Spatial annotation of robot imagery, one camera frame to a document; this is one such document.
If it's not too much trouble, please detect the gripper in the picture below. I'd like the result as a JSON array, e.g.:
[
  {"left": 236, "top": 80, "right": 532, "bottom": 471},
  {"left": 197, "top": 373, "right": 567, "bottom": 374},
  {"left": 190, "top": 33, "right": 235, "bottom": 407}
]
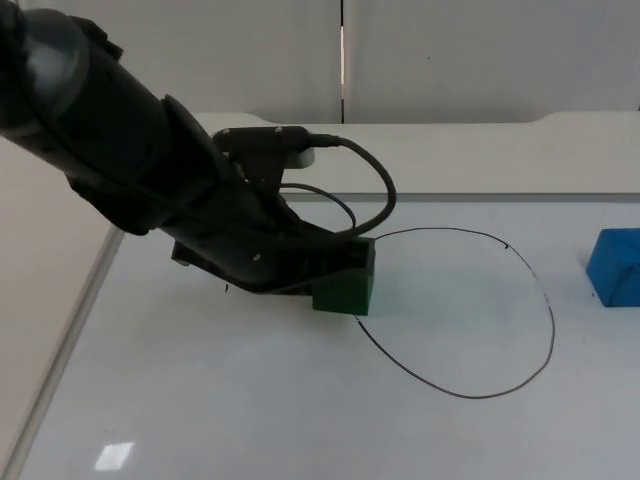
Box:
[{"left": 170, "top": 187, "right": 376, "bottom": 298}]

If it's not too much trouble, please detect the green cube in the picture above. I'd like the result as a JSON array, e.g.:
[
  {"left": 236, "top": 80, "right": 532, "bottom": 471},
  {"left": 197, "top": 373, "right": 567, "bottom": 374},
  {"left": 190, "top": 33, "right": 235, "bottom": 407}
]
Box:
[{"left": 312, "top": 238, "right": 377, "bottom": 318}]

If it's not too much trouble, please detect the grey-framed whiteboard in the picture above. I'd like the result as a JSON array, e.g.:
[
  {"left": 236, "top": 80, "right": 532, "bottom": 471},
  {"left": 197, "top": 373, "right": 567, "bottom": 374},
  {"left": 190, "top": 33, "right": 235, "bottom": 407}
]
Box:
[{"left": 0, "top": 192, "right": 640, "bottom": 480}]

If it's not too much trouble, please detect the blue cube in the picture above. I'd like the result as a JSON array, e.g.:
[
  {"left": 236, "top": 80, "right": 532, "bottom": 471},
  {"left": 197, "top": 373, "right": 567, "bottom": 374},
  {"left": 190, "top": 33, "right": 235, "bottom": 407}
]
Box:
[{"left": 585, "top": 228, "right": 640, "bottom": 309}]

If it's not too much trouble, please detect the thin black cable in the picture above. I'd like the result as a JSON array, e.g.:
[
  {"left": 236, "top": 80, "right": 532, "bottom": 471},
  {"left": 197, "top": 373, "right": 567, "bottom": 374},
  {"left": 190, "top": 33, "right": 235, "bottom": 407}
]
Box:
[{"left": 279, "top": 182, "right": 358, "bottom": 232}]

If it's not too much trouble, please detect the thick black cable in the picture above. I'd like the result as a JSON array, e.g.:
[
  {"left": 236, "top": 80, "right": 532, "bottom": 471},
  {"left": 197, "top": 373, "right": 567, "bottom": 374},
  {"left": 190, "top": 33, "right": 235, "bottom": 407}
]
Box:
[{"left": 308, "top": 133, "right": 398, "bottom": 236}]

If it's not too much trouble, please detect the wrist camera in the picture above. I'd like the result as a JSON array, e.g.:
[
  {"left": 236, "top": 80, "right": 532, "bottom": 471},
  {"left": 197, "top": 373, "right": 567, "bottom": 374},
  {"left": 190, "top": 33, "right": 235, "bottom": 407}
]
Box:
[{"left": 211, "top": 126, "right": 316, "bottom": 189}]

